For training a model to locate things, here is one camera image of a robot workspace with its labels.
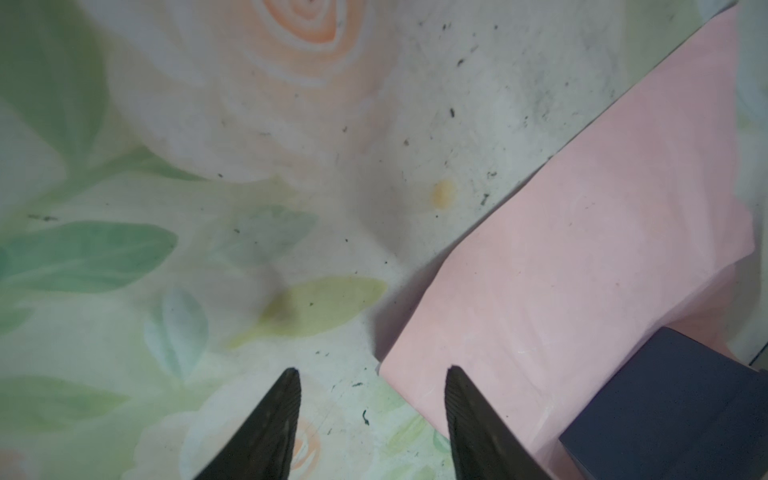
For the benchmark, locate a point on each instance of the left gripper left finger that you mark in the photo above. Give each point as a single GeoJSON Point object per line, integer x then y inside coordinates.
{"type": "Point", "coordinates": [262, 447]}

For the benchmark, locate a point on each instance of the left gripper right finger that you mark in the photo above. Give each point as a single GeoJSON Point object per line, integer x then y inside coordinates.
{"type": "Point", "coordinates": [482, 446]}

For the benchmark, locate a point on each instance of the dark blue gift box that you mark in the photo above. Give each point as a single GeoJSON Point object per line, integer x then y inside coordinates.
{"type": "Point", "coordinates": [677, 409]}

